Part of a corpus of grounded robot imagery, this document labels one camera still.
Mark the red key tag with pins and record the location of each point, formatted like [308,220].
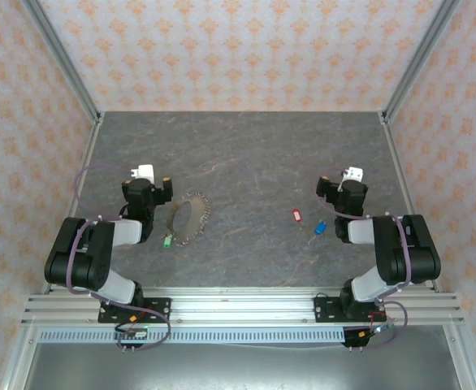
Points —
[297,214]

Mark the blue key tag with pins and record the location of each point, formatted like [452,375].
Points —
[320,228]

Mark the green key tag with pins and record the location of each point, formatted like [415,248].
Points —
[166,242]

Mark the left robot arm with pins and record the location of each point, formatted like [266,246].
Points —
[79,252]

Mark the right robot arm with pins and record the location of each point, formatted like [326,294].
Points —
[425,252]

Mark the small black controller board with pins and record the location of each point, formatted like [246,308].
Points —
[360,337]
[134,334]

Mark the grey metal panel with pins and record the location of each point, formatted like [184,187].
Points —
[238,369]

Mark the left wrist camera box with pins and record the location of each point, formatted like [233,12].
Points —
[145,171]

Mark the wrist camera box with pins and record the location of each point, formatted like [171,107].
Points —
[145,171]
[353,174]

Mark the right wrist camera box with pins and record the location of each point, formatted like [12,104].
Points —
[353,174]

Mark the aluminium table side rail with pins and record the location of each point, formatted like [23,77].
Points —
[389,142]
[93,142]

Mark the aluminium frame post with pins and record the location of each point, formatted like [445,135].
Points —
[416,61]
[68,61]

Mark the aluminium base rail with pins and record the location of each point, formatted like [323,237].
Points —
[242,308]

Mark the short aluminium frame leg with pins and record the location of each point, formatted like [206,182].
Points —
[463,365]
[16,365]

